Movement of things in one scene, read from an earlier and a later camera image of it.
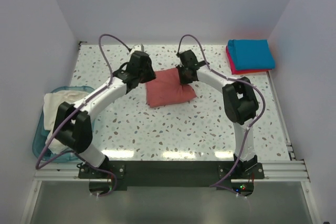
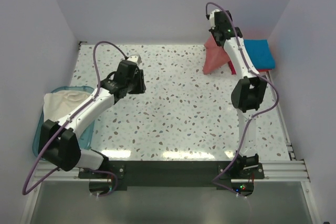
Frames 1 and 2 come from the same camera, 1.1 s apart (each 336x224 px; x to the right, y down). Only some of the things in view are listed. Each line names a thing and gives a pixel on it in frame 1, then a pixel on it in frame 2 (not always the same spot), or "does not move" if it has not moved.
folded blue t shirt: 251,54 does not move
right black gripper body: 186,74 → 213,32
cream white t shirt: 51,101 does not move
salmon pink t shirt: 166,88 → 216,56
